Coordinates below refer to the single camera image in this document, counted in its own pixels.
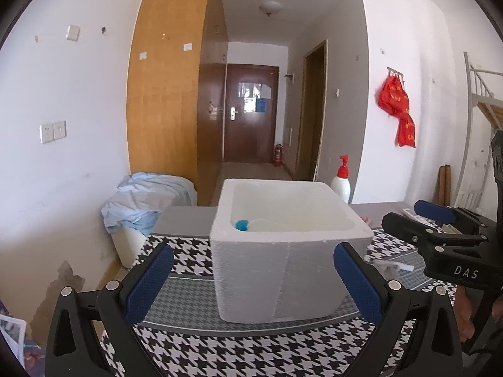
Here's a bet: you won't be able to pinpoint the grey sock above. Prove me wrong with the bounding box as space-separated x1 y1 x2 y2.
378 266 399 281

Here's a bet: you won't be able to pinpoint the blue surgical face mask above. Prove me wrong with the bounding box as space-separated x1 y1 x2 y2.
234 217 284 232

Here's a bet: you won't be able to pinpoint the right hand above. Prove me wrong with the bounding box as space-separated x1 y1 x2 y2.
454 286 489 355

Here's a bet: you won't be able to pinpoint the white remote control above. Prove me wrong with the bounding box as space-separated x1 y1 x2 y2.
402 208 423 221

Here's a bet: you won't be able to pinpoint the houndstooth table cloth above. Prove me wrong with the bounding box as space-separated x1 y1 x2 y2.
98 226 461 377

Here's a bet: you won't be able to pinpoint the white bin with blue cloth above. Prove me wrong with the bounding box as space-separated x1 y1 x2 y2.
101 172 198 269

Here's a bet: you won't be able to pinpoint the white red pump bottle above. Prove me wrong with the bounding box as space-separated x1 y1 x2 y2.
330 155 351 203

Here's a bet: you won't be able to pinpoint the printed paper sheets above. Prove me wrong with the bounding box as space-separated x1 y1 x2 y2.
0 314 26 368

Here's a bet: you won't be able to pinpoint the red hanging bags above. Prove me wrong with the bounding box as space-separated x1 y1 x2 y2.
378 73 416 148

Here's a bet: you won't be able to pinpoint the white styrofoam box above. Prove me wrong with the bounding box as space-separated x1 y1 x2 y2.
210 179 373 323

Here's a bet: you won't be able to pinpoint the red fire extinguisher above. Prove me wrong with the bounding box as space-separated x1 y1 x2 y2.
274 144 283 167

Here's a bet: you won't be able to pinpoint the dark brown entrance door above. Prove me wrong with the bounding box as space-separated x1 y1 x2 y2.
224 64 279 163

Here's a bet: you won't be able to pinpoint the light wooden wardrobe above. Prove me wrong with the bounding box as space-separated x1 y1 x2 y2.
126 0 229 206

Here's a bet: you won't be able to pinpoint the ceiling dome lamp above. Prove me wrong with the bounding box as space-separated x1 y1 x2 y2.
259 0 283 17

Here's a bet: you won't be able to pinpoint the wooden sticks by wall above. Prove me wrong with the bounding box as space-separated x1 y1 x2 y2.
437 164 452 207

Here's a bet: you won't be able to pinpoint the white wall socket pair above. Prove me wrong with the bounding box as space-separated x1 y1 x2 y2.
39 121 67 144

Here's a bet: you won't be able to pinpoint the white wall switch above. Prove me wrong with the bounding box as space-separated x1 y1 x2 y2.
66 25 80 42

